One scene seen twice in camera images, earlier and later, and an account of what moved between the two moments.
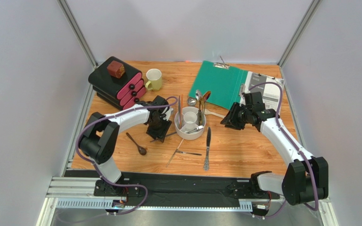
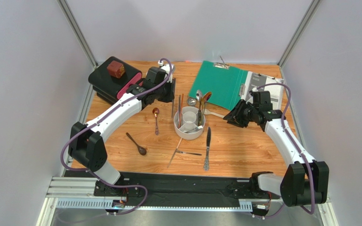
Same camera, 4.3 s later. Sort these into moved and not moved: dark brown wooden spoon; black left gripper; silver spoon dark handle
Moved: black left gripper
Not moved: dark brown wooden spoon; silver spoon dark handle
